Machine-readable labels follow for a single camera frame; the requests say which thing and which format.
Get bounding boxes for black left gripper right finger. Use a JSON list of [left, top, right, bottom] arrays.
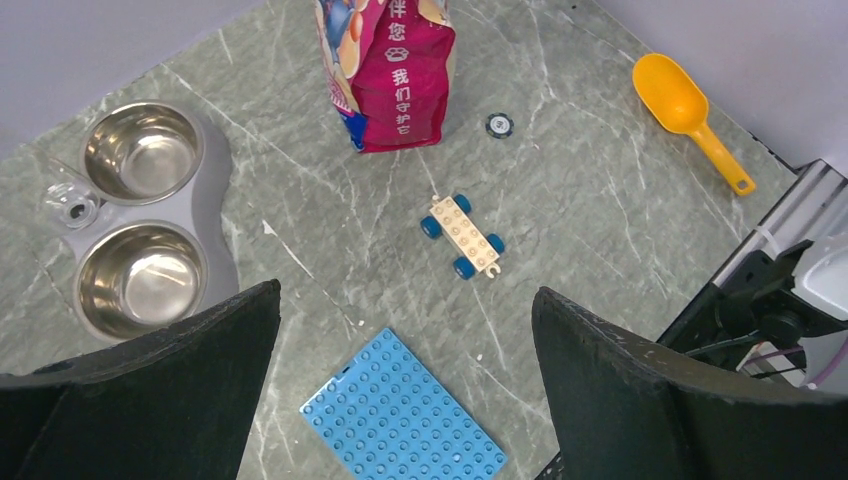
[[531, 287, 847, 479]]

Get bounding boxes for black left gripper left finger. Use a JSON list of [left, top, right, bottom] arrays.
[[1, 279, 281, 479]]

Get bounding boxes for yellow plastic scoop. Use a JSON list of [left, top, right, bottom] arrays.
[[632, 53, 756, 196]]

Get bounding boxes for pink pet food bag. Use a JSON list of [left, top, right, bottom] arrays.
[[314, 0, 456, 153]]

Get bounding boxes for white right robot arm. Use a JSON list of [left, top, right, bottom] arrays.
[[658, 234, 847, 395]]

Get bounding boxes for near steel bowl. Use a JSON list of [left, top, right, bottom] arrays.
[[72, 221, 208, 343]]

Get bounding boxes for steel bowl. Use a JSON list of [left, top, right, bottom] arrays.
[[72, 221, 208, 343], [80, 101, 204, 205]]

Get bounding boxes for blue studded building baseplate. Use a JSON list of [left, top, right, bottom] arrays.
[[299, 328, 508, 479]]

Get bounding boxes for beige toy car blue wheels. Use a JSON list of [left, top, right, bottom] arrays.
[[420, 194, 505, 280]]

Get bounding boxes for far steel bowl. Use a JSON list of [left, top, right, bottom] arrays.
[[80, 101, 204, 205]]

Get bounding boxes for dark poker chip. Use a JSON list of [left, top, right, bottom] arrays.
[[485, 112, 514, 139]]

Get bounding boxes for aluminium frame rail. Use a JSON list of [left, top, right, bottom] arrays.
[[710, 160, 847, 287]]

